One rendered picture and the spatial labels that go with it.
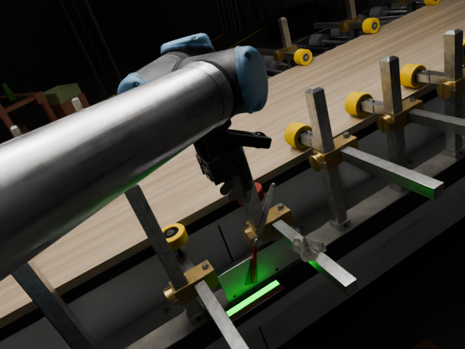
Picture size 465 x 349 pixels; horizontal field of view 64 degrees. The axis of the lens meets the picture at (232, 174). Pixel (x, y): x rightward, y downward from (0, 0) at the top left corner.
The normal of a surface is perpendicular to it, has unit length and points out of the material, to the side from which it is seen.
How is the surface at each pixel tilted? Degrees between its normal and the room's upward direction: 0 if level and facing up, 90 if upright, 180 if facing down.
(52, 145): 41
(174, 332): 0
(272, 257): 90
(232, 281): 90
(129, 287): 90
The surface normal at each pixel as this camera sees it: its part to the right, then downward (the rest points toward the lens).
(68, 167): 0.72, -0.30
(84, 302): 0.44, 0.33
